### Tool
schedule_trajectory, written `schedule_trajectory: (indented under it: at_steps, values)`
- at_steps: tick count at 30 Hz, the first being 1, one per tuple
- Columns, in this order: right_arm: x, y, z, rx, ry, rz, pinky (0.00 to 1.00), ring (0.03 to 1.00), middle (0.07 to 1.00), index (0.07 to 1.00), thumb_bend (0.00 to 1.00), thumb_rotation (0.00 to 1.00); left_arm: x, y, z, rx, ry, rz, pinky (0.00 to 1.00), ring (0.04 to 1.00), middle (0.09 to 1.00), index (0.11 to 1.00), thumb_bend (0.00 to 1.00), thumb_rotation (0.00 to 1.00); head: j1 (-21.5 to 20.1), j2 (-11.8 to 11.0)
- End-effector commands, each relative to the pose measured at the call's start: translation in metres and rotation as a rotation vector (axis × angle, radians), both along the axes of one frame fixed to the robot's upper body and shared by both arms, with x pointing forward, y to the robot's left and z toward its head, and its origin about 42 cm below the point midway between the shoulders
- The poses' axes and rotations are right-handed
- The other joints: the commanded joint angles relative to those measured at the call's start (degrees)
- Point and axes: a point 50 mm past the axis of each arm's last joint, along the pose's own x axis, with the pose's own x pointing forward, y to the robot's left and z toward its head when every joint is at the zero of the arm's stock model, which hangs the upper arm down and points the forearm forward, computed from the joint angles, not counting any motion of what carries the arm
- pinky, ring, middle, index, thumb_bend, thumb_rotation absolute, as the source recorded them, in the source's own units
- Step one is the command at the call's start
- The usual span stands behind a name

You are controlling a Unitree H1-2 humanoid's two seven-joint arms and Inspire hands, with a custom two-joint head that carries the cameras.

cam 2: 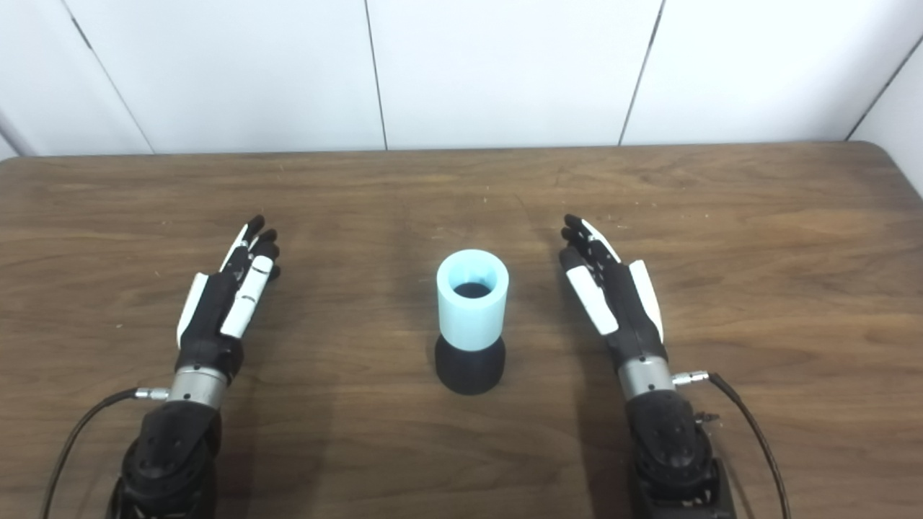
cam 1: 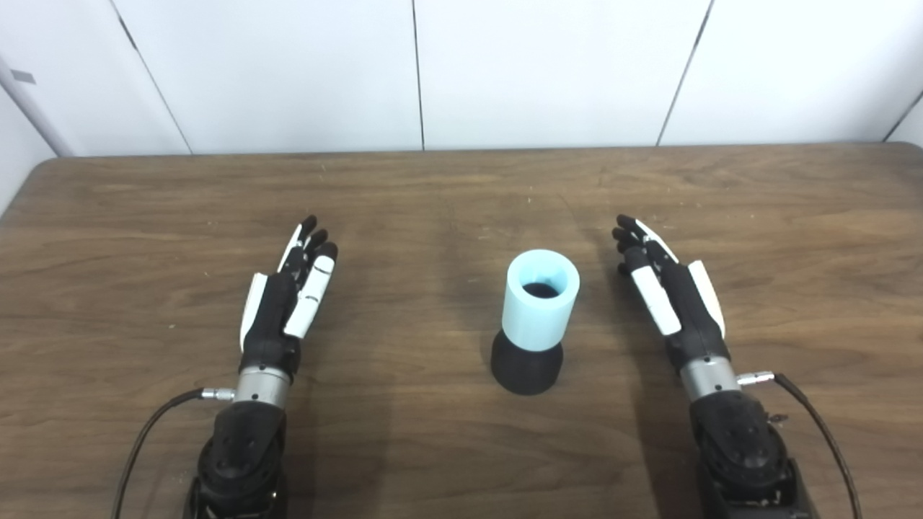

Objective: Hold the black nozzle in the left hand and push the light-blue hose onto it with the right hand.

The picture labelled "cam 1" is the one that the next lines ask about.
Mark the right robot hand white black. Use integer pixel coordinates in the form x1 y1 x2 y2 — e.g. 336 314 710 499
611 214 730 374

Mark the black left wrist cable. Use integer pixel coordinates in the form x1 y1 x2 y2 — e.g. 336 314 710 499
112 387 237 519

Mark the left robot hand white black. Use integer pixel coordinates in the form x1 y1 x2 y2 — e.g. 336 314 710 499
238 215 340 383

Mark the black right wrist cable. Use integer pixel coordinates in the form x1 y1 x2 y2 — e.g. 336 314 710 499
737 371 865 519

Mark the light-blue hose piece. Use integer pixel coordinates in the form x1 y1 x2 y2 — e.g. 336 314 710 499
501 249 581 352

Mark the white wall corner post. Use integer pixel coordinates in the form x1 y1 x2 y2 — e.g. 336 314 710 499
0 54 75 158

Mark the black flared nozzle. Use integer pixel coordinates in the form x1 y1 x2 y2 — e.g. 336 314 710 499
490 328 565 396

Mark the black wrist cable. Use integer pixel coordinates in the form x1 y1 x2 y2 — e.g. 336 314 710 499
112 387 237 519
737 371 865 519

